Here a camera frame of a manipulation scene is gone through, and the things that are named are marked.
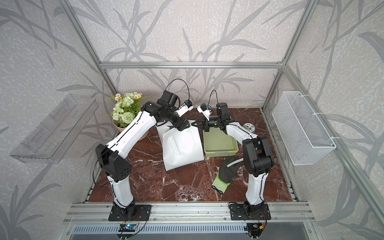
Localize white insulated delivery bag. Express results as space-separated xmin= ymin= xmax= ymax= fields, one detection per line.
xmin=157 ymin=123 xmax=204 ymax=171

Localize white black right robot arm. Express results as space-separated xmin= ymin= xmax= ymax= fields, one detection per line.
xmin=192 ymin=116 xmax=275 ymax=209

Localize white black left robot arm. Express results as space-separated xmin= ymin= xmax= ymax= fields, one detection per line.
xmin=96 ymin=100 xmax=193 ymax=211

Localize green plastic basket tray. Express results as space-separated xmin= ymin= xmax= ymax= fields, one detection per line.
xmin=203 ymin=128 xmax=239 ymax=158

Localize small round patterned tin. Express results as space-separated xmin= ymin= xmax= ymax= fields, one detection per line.
xmin=243 ymin=123 xmax=256 ymax=133

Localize black green work glove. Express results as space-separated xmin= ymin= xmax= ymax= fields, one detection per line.
xmin=212 ymin=156 xmax=244 ymax=195

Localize artificial white flower plant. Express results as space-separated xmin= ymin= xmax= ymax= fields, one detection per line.
xmin=110 ymin=92 xmax=145 ymax=128

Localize peach terracotta flower pot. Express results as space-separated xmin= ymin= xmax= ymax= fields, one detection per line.
xmin=113 ymin=120 xmax=149 ymax=141

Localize left green circuit board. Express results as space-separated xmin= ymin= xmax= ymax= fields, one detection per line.
xmin=118 ymin=223 xmax=139 ymax=234

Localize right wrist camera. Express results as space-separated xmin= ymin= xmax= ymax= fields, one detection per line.
xmin=197 ymin=104 xmax=212 ymax=121

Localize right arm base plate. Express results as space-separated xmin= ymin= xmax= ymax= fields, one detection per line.
xmin=228 ymin=201 xmax=271 ymax=221

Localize white wire mesh basket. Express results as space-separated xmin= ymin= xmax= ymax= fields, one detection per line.
xmin=272 ymin=91 xmax=337 ymax=166

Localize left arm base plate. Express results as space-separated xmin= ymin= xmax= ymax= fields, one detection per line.
xmin=108 ymin=205 xmax=152 ymax=222

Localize right circuit board with wires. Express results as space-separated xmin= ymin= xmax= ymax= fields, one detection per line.
xmin=245 ymin=223 xmax=266 ymax=232

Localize clear acrylic wall shelf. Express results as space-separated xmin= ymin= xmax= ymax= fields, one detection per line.
xmin=10 ymin=94 xmax=99 ymax=164

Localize aluminium front rail frame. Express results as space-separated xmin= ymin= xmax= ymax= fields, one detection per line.
xmin=63 ymin=202 xmax=315 ymax=224

